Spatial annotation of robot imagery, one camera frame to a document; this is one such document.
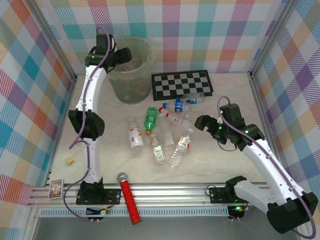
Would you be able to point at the clear bottle red cap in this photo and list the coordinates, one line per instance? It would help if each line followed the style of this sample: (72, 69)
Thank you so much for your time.
(176, 120)

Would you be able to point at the bottle red white label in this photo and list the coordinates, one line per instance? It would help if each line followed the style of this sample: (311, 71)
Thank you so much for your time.
(182, 143)

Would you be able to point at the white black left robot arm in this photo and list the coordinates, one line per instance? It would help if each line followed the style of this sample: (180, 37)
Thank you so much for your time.
(91, 90)

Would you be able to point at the translucent grey plastic bin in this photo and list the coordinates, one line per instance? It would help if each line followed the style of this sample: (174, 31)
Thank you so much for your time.
(130, 92)

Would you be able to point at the black grey chessboard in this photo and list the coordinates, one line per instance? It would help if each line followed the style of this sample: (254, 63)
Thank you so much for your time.
(182, 83)

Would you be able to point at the small bottle green white label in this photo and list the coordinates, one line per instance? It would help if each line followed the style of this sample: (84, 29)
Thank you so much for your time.
(158, 151)

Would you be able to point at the green plastic bottle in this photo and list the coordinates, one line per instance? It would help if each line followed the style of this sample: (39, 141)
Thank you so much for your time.
(150, 117)

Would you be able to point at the clear bottle orange white label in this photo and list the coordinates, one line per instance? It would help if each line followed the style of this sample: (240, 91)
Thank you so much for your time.
(135, 136)

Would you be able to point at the plaid cloth backdrop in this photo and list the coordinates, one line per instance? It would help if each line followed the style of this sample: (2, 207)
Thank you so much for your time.
(200, 30)
(300, 87)
(20, 100)

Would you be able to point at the small circuit board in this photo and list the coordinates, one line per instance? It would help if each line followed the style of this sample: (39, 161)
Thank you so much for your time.
(103, 212)
(237, 208)

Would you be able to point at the red glitter microphone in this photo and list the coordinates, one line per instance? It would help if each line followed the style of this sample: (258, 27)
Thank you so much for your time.
(127, 192)

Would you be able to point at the small yellow cube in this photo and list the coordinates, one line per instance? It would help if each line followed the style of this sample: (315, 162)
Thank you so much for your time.
(70, 161)

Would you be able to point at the small colourful card box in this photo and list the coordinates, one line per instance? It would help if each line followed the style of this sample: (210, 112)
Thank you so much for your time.
(56, 188)

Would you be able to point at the aluminium side rail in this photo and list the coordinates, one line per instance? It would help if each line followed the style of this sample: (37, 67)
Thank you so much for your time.
(258, 105)
(53, 162)

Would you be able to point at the aluminium frame post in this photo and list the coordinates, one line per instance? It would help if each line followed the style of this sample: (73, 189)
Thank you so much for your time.
(272, 37)
(53, 42)

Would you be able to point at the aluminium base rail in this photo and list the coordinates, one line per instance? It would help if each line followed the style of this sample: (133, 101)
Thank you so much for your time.
(162, 193)

